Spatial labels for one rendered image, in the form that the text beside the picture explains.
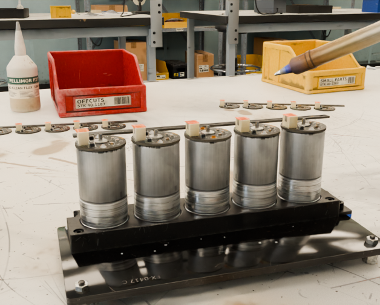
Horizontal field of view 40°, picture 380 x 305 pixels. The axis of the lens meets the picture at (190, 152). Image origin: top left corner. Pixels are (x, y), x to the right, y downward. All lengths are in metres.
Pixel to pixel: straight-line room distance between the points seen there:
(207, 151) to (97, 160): 0.06
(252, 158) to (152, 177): 0.05
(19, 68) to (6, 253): 0.35
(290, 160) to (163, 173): 0.07
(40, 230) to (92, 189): 0.07
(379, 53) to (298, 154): 6.07
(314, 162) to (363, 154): 0.18
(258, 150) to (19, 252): 0.14
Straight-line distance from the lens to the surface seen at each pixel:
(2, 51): 4.72
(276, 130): 0.28
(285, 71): 0.24
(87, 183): 0.26
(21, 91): 0.62
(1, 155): 0.47
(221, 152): 0.26
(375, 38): 0.23
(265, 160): 0.27
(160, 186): 0.26
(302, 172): 0.29
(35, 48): 4.73
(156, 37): 2.74
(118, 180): 0.26
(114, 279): 0.24
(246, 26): 2.99
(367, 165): 0.44
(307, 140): 0.28
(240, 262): 0.25
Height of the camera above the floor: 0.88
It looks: 18 degrees down
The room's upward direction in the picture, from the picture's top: straight up
